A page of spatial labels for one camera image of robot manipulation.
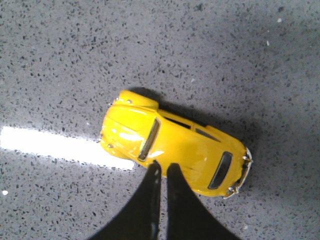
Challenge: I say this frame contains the yellow toy beetle car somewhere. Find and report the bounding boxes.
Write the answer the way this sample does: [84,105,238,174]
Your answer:
[99,90,253,199]

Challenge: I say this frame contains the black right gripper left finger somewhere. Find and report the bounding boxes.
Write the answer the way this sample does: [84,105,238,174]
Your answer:
[90,161,162,240]

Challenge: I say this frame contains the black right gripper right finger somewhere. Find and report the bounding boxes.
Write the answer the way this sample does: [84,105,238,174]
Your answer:
[167,163,239,240]

